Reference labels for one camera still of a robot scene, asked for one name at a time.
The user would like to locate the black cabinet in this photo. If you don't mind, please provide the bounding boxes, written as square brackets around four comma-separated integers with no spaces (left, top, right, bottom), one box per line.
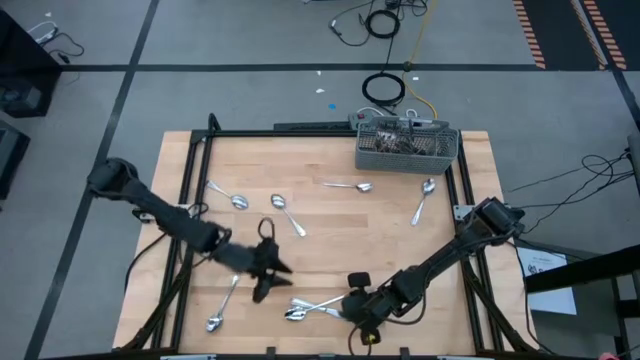
[0,9,62,119]

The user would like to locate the black box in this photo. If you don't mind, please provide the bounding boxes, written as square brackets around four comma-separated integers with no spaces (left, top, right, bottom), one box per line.
[0,118,31,201]

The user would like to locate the yellow floor cable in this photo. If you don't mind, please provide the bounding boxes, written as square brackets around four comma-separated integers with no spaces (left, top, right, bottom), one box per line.
[401,0,440,121]

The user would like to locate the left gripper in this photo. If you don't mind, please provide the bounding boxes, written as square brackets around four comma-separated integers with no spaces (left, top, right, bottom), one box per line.
[213,237,295,305]

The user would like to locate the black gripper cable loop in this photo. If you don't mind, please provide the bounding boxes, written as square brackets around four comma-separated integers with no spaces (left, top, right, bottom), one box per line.
[256,216,277,242]

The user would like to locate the black coiled cable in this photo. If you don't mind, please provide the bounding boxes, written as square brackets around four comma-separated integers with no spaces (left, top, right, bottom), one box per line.
[364,8,402,40]
[360,71,407,108]

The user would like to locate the grey mesh cutlery basket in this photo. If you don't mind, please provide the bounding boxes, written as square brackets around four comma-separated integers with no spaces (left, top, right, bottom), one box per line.
[354,115,461,177]

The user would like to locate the white paper sheet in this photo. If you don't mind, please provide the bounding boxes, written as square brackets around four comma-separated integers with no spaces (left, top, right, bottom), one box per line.
[517,247,579,317]

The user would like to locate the black floor cable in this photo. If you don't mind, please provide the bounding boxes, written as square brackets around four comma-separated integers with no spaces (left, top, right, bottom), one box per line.
[502,149,637,236]

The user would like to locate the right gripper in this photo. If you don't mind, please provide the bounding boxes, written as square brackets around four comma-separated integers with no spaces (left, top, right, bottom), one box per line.
[339,284,402,346]

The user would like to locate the black orange-striped floor mat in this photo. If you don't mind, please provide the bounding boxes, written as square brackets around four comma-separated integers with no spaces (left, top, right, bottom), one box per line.
[512,0,629,71]

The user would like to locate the grey power strip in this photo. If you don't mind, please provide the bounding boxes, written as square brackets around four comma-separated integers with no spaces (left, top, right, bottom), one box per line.
[347,110,437,127]

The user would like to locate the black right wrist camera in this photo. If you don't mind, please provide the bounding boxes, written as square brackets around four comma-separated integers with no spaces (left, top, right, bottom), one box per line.
[347,271,372,290]

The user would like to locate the silver table knife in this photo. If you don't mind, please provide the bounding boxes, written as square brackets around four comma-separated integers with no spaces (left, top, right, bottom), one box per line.
[289,297,346,320]

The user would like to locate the white adapter cable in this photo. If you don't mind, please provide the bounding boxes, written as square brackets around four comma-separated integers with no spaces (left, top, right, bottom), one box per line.
[27,19,85,65]

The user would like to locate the black side table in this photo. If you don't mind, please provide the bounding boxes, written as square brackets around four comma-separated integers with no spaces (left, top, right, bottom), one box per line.
[523,243,640,360]

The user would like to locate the silver spoon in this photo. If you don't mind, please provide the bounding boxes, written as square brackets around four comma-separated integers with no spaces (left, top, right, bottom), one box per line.
[321,180,375,195]
[409,177,438,228]
[205,273,242,334]
[283,293,348,323]
[269,193,308,239]
[205,179,250,212]

